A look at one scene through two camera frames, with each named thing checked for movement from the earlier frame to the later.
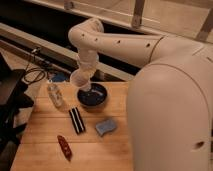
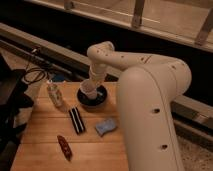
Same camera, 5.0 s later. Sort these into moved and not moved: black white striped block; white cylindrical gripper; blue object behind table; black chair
Moved: white cylindrical gripper
Not moved: black white striped block; blue object behind table; black chair
